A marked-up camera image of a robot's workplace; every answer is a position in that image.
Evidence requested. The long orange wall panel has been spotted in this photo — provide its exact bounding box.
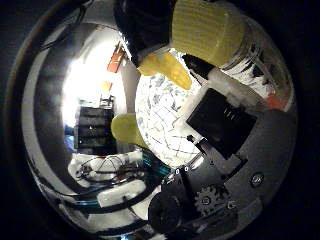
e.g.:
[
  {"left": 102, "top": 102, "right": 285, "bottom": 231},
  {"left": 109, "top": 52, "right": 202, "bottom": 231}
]
[{"left": 106, "top": 42, "right": 127, "bottom": 74}]

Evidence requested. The small orange wall panel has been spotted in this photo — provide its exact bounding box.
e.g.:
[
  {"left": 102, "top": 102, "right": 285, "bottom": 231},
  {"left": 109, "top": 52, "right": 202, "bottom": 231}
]
[{"left": 100, "top": 80, "right": 113, "bottom": 94}]

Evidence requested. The black shelf rack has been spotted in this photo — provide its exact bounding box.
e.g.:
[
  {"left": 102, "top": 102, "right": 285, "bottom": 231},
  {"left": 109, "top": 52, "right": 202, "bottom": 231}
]
[{"left": 73, "top": 105, "right": 117, "bottom": 156}]

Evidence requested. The blue floral tablecloth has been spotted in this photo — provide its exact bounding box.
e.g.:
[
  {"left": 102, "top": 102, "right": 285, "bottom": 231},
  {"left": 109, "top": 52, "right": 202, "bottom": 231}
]
[{"left": 134, "top": 53, "right": 210, "bottom": 169}]

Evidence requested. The white checked cloth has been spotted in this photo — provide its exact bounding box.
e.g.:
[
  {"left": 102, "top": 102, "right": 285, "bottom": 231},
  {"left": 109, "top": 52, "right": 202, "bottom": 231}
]
[{"left": 155, "top": 113, "right": 203, "bottom": 166}]

